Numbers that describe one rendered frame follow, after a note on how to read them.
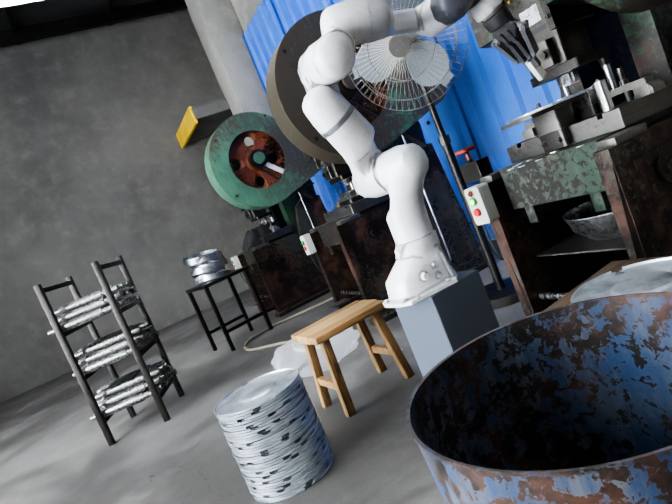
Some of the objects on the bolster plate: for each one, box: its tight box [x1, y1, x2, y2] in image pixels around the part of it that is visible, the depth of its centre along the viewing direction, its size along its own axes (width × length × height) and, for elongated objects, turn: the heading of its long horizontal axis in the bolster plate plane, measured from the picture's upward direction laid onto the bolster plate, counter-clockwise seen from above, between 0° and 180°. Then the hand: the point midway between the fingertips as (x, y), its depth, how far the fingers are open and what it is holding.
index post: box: [592, 78, 615, 113], centre depth 149 cm, size 3×3×10 cm
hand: (536, 68), depth 150 cm, fingers closed
